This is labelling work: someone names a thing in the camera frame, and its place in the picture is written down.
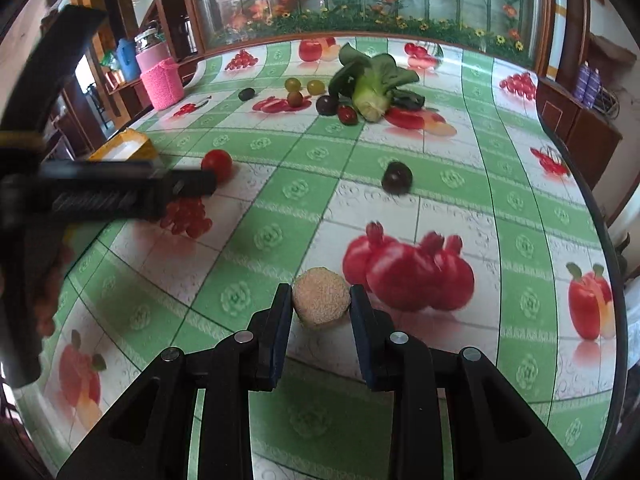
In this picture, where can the red tomato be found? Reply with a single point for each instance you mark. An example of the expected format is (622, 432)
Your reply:
(220, 163)

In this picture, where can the green grape right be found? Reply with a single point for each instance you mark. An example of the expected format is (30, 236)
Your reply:
(316, 87)

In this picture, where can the dark grape far left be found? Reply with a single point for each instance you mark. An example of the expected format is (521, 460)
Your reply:
(246, 94)

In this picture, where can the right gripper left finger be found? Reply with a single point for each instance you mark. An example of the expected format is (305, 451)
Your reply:
(247, 361)

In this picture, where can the dark plum on table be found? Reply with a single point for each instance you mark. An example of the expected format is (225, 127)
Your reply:
(397, 178)

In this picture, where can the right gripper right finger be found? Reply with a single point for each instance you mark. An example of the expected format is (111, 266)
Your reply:
(393, 361)

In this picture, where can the small red fruit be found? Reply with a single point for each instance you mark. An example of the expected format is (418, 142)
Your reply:
(347, 115)

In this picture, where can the pink knitted jar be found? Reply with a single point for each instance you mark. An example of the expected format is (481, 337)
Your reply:
(159, 71)

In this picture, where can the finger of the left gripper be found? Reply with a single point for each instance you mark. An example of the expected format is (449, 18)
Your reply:
(190, 183)

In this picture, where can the green bok choy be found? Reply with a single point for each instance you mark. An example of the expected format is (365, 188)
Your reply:
(373, 84)

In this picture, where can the dark plum by bok choy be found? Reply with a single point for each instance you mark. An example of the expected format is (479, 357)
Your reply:
(327, 105)

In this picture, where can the person's left hand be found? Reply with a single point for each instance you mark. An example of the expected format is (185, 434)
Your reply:
(46, 304)

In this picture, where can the purple bottles pair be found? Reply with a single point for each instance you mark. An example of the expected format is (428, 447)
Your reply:
(587, 85)

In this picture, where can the green grape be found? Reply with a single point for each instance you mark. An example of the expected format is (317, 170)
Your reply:
(316, 87)
(292, 85)

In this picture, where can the green grape left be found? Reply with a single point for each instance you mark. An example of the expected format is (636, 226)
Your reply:
(292, 85)

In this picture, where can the blue plastic jug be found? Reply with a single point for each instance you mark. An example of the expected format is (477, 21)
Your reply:
(127, 61)

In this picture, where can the brownish grape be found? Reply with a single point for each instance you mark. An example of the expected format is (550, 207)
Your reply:
(295, 99)

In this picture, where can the white tray with yellow rim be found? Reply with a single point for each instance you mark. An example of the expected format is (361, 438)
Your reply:
(126, 146)

